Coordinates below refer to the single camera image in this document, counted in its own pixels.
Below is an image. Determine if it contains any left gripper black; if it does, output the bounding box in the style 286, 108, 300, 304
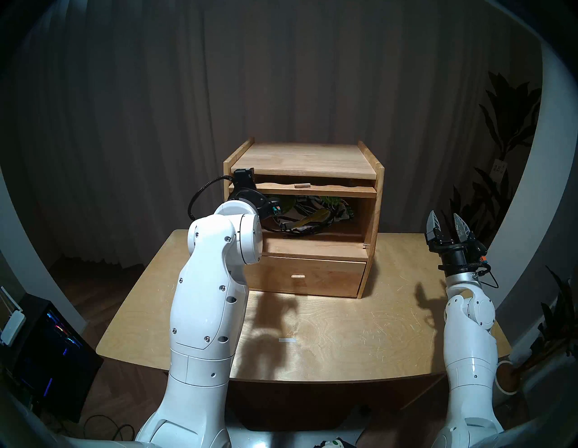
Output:
228, 189, 286, 222

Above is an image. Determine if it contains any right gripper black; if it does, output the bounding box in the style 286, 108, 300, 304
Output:
426, 210, 489, 272

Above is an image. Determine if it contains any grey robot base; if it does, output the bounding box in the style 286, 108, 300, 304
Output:
226, 406, 371, 448

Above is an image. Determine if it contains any deep wooden drawer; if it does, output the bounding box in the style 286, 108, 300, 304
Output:
246, 255, 367, 299

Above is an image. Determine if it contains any wooden cabinet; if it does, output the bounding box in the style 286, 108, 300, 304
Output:
223, 138, 385, 299

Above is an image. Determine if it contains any shallow wooden pull-out tray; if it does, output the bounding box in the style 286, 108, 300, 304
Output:
228, 178, 378, 198

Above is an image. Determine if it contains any tall dark leafy plant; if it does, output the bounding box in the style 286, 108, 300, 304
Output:
440, 71, 542, 253

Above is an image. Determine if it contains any small potted plant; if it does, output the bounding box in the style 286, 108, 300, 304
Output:
515, 266, 578, 375

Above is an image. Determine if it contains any grey curtain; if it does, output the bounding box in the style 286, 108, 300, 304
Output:
0, 0, 542, 271

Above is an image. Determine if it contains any white plant pot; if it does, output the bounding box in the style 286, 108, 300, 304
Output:
494, 360, 520, 396

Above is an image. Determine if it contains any black computer tower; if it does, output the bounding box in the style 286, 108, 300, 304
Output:
0, 294, 104, 423

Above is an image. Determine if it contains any white box device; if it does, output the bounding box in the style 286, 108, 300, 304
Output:
0, 287, 26, 346

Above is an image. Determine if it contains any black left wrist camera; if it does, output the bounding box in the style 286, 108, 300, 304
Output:
232, 168, 257, 191

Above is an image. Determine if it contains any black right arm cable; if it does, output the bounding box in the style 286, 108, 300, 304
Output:
470, 264, 499, 289

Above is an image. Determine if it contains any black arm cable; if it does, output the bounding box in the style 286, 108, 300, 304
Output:
470, 264, 499, 289
187, 175, 235, 222

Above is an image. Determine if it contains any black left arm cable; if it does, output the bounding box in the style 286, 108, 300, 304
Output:
187, 175, 235, 222

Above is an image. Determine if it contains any black floor cable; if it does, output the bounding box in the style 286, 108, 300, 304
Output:
81, 415, 136, 442

